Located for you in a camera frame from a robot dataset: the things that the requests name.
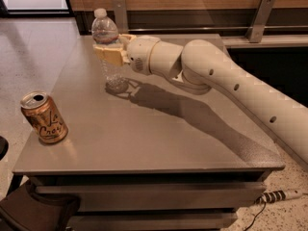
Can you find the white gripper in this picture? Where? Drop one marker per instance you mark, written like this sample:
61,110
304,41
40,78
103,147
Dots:
140,54

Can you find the clear plastic water bottle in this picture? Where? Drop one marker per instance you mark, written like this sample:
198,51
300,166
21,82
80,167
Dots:
105,33

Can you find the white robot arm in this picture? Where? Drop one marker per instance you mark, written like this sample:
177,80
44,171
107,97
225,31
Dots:
199,66

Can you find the gold LaCroix soda can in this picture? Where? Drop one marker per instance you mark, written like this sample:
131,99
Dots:
41,112

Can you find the upper grey drawer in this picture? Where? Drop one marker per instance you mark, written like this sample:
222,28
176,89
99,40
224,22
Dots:
146,197

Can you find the grey drawer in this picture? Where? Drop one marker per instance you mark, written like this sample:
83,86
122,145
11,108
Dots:
165,222
146,197

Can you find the lower grey drawer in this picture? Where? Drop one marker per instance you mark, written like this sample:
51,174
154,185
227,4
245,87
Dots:
165,222

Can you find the dark brown chair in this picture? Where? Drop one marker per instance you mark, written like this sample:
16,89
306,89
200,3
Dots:
26,210

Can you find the white power strip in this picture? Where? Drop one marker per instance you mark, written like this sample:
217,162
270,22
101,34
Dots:
276,196

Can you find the horizontal metal rail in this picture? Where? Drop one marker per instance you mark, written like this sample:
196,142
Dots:
221,30

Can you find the left metal wall bracket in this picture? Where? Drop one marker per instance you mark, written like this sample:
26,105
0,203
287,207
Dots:
121,16

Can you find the metal wall bracket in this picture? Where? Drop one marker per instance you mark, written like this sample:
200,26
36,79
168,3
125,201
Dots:
256,29
121,16

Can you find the right metal wall bracket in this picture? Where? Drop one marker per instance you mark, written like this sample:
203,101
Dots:
256,29

